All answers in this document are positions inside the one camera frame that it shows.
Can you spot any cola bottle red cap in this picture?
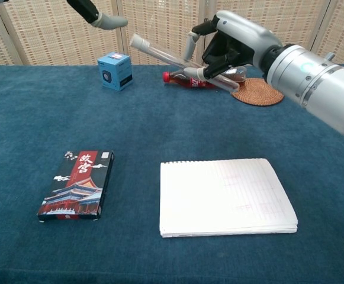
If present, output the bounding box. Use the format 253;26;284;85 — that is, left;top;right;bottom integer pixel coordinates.
162;66;248;89

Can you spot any dark blue table cloth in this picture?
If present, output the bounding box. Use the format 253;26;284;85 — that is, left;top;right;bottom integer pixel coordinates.
0;63;344;284

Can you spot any white spiral notebook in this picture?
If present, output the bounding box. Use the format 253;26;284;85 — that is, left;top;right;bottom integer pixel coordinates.
159;158;299;239

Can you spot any round woven rattan coaster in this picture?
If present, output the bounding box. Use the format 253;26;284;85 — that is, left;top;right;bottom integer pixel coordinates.
230;78;285;107

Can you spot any light blue cardboard box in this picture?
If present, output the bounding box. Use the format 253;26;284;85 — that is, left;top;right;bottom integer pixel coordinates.
97;52;134;92

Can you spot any black red palace box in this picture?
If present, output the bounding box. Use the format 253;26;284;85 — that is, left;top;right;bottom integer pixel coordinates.
37;150;115;223

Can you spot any clear glass test tube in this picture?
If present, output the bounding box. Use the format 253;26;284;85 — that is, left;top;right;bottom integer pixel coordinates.
143;41;240;92

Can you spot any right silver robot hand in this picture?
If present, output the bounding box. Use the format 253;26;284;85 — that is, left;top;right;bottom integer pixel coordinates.
183;10;284;80

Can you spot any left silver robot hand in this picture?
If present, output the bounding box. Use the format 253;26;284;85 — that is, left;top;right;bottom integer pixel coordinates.
66;0;128;30

